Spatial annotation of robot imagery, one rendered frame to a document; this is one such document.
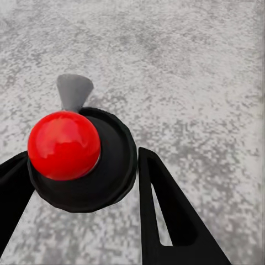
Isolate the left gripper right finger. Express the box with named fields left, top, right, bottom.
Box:
left=139, top=148, right=231, bottom=265

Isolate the pesticide atomizer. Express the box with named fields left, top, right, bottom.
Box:
left=27, top=73, right=139, bottom=213

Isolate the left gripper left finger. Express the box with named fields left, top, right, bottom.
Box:
left=0, top=151, right=35, bottom=256

